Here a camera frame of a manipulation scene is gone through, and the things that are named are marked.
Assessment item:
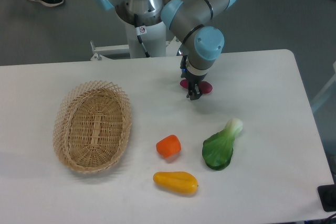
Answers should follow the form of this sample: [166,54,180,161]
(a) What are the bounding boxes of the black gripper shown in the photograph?
[180,55,206,101]

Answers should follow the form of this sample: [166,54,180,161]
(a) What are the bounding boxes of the purple sweet potato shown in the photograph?
[180,79,213,94]

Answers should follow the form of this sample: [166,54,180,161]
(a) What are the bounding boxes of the silver blue-capped robot arm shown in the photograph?
[96,0,236,100]

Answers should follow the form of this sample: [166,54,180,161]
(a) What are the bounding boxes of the orange carrot piece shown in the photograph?
[156,135,182,158]

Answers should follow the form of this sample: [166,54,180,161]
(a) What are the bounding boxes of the green bok choy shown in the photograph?
[202,118,243,170]

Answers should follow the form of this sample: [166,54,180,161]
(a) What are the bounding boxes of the yellow mango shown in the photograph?
[153,172,198,195]

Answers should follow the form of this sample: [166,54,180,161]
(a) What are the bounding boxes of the woven wicker basket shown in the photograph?
[53,80,132,174]

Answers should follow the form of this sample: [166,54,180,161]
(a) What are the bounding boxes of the black device at table edge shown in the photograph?
[317,184,335,212]

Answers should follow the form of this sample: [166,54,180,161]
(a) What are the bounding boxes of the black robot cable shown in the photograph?
[133,13,151,58]

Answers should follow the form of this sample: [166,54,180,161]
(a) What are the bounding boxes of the white metal base frame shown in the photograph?
[89,33,187,61]

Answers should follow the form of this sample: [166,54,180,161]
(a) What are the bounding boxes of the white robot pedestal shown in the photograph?
[115,0,171,58]

